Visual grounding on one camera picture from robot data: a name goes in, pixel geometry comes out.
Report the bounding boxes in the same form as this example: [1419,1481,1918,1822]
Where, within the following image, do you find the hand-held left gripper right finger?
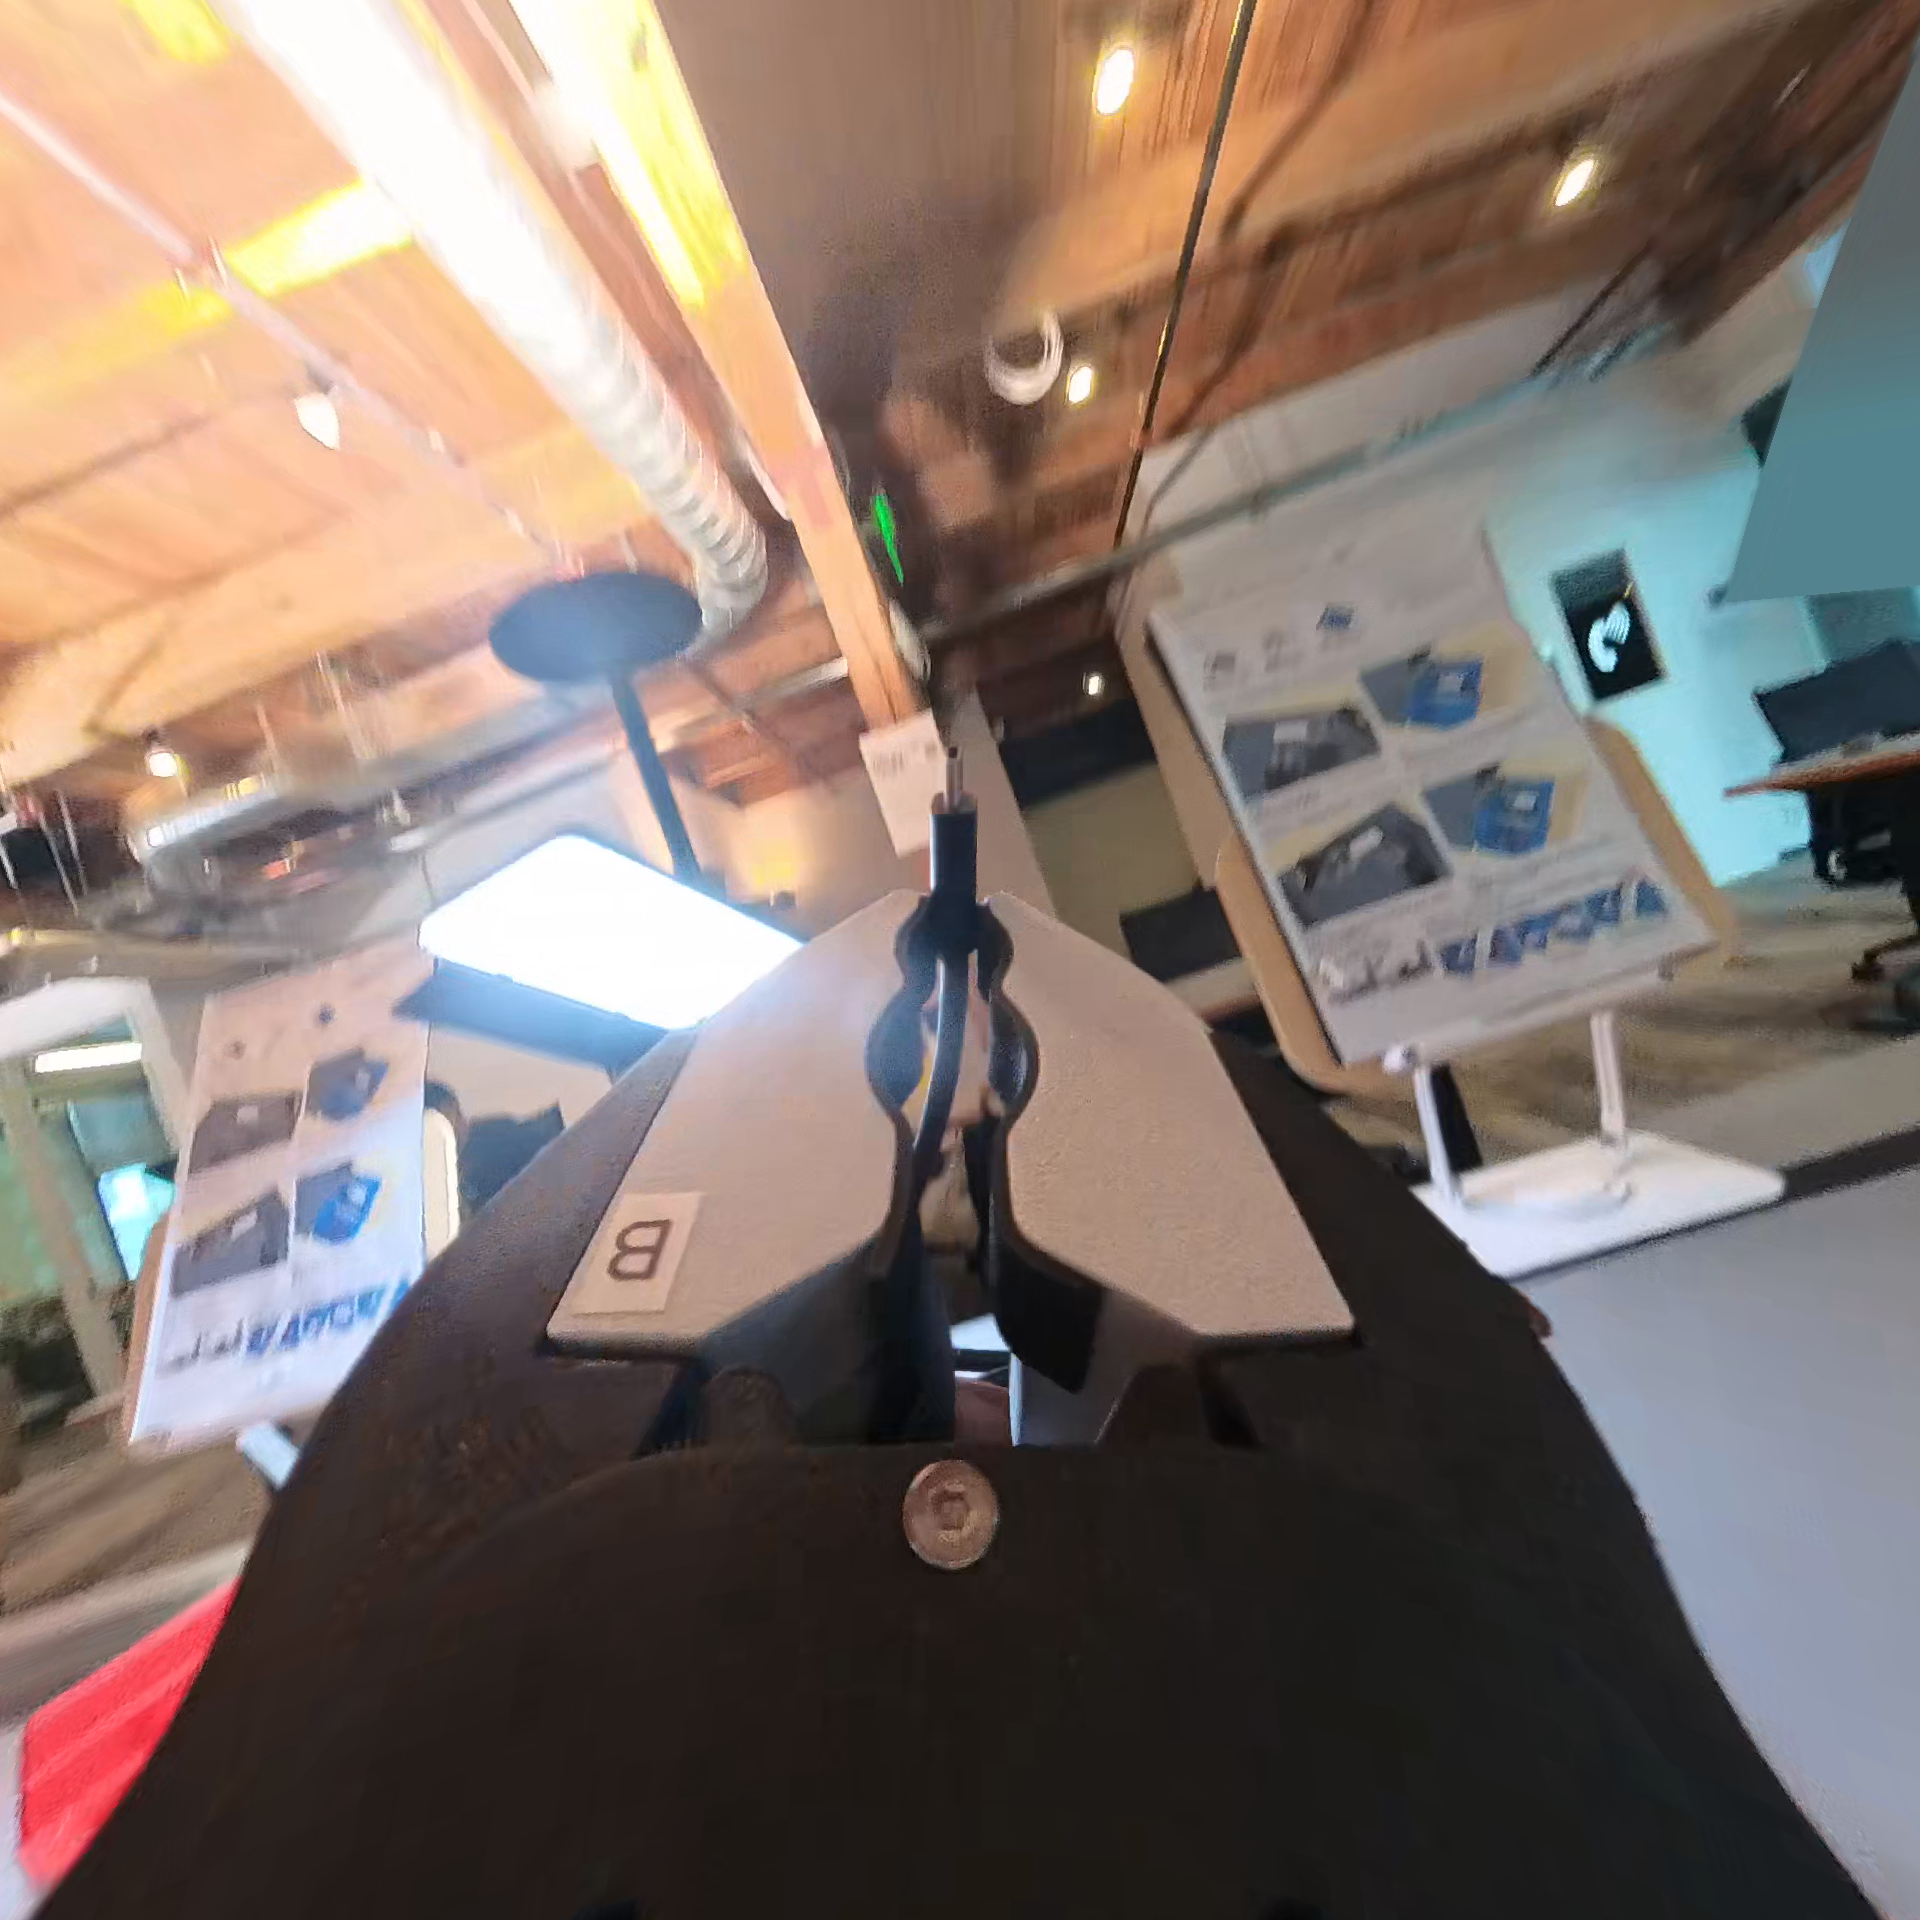
[979,891,1359,1449]

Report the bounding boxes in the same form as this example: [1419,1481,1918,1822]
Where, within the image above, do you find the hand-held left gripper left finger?
[544,889,961,1446]

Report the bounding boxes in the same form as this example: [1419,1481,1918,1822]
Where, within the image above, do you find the thin black usb cable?
[885,746,1000,1442]

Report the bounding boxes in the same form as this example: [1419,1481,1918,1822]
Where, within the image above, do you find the red plastic bin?
[17,1576,243,1894]

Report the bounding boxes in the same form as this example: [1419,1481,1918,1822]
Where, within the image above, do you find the led light panel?
[416,832,806,1039]

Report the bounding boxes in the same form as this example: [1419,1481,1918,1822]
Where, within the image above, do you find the instruction poster on stand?
[1118,527,1789,1281]

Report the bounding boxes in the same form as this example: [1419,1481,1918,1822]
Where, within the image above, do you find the black disc-top stand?
[487,570,707,888]

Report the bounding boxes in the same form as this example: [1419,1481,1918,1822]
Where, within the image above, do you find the phone icon glass door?
[1551,546,1667,699]

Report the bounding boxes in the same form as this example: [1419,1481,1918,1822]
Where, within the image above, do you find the wooden office desk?
[1726,743,1920,888]

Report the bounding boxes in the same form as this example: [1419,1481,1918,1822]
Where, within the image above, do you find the white ceiling disc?
[984,307,1070,407]

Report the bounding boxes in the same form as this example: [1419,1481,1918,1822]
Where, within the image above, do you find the black computer monitor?
[1755,643,1920,769]

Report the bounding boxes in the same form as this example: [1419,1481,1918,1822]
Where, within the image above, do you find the silver air duct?
[451,151,771,634]

